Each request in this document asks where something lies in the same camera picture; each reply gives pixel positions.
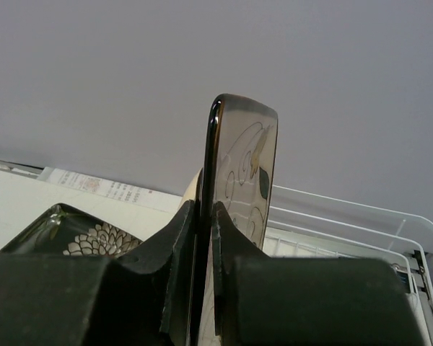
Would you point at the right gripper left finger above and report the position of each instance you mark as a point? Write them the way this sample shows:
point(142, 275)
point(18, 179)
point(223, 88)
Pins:
point(140, 298)

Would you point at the paper sheets at back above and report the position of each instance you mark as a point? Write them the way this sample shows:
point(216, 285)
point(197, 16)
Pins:
point(119, 191)

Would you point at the cream floral square plate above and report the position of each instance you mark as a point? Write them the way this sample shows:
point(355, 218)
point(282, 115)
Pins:
point(238, 171)

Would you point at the white wire dish rack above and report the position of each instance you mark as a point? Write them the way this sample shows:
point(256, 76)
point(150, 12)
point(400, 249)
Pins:
point(303, 224)

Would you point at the pink cream round plate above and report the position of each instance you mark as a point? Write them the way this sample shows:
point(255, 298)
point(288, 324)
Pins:
point(192, 191)

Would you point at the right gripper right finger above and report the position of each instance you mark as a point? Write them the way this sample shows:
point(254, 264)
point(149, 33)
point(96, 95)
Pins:
point(262, 300)

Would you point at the black floral square plate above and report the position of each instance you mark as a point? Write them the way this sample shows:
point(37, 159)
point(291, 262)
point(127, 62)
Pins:
point(65, 230)

